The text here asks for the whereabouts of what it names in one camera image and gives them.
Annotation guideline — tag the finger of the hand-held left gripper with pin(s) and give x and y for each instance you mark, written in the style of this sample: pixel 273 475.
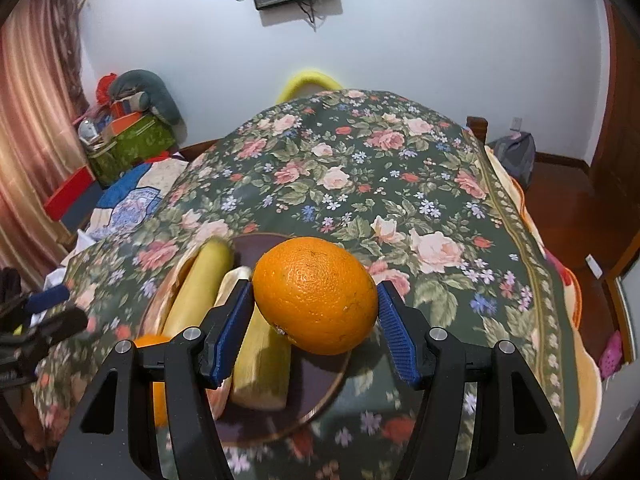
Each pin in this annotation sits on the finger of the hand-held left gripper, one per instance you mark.
pixel 47 297
pixel 60 325

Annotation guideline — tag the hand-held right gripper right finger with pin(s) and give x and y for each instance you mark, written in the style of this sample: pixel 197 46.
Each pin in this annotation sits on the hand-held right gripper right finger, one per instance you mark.
pixel 397 335

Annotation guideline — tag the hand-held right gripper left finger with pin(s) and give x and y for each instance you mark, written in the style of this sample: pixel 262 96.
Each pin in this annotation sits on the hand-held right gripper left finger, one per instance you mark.
pixel 235 330

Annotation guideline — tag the orange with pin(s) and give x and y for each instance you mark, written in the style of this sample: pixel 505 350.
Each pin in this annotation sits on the orange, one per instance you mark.
pixel 315 290
pixel 150 341

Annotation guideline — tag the purple plate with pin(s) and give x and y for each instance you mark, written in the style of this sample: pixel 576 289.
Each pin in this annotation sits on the purple plate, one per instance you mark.
pixel 310 385

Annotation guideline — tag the white cloth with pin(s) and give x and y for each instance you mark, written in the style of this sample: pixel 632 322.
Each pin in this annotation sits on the white cloth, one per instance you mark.
pixel 55 280

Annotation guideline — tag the red box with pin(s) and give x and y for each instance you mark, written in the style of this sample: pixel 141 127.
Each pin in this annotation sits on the red box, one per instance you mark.
pixel 67 195

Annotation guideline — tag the blue patchwork quilt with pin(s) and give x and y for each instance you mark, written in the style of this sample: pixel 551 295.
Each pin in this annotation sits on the blue patchwork quilt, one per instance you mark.
pixel 130 200

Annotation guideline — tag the floral blanket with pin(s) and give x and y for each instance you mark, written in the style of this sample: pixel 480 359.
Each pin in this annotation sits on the floral blanket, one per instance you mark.
pixel 350 170

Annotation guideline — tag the striped pink curtain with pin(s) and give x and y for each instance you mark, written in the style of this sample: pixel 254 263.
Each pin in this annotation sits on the striped pink curtain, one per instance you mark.
pixel 30 110

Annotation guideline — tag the orange cardboard box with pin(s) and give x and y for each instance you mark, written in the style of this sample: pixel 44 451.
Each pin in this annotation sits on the orange cardboard box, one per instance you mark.
pixel 125 125

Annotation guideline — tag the grey backpack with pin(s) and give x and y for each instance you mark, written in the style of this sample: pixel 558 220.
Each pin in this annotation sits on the grey backpack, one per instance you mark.
pixel 515 157

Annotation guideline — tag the pink slipper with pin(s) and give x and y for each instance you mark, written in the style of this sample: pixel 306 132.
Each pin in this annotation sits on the pink slipper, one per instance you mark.
pixel 611 355

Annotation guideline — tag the red bag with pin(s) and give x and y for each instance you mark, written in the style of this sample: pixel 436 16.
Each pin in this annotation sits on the red bag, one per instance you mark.
pixel 105 87

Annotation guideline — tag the grey plush toy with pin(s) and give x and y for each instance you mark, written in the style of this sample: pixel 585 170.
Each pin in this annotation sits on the grey plush toy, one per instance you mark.
pixel 150 87

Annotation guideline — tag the yellow foam hoop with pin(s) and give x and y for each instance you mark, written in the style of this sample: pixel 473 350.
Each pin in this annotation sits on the yellow foam hoop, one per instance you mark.
pixel 307 77

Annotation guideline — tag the brown wooden door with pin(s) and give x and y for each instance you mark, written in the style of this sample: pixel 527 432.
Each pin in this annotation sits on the brown wooden door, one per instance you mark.
pixel 617 110

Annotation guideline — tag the wooden bed post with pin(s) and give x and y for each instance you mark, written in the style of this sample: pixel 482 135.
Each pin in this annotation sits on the wooden bed post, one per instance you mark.
pixel 477 130

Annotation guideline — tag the wall outlet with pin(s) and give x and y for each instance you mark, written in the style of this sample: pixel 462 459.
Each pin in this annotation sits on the wall outlet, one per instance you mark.
pixel 516 123

